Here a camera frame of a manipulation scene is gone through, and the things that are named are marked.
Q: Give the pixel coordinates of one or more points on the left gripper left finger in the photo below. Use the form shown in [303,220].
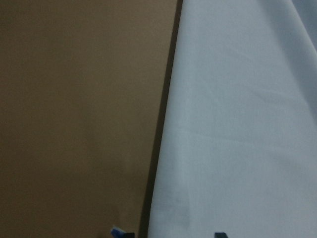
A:
[119,233]

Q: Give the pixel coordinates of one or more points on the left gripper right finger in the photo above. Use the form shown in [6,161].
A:
[220,235]

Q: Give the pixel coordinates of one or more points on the light blue t-shirt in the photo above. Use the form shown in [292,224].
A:
[239,147]

